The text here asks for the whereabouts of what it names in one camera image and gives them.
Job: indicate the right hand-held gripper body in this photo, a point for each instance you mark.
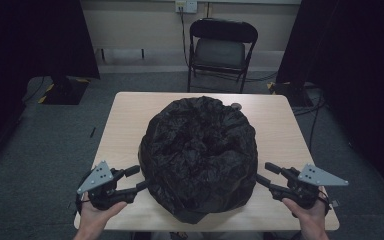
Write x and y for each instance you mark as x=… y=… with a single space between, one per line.
x=316 y=178

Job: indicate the black folding chair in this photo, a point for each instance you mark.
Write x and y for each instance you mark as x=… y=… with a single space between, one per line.
x=220 y=53

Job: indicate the black plastic garbage bag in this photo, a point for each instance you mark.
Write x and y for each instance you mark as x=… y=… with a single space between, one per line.
x=198 y=156

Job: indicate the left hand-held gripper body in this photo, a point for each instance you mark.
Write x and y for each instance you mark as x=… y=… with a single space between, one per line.
x=97 y=178

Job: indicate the dark curtain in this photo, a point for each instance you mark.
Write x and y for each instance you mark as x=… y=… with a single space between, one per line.
x=360 y=66
x=23 y=60

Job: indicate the white wall socket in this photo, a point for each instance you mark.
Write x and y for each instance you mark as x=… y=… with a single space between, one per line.
x=186 y=6

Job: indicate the person's right hand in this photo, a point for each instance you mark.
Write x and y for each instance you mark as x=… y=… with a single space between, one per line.
x=311 y=218

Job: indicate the small black pen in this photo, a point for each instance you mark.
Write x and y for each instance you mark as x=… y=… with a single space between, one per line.
x=92 y=132

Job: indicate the black stand base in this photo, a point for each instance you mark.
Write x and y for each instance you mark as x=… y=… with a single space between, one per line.
x=65 y=91
x=293 y=95

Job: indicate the small grey round object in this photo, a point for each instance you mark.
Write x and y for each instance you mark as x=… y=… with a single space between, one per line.
x=236 y=106

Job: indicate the person's left hand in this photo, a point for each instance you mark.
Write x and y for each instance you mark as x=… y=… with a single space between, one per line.
x=95 y=218

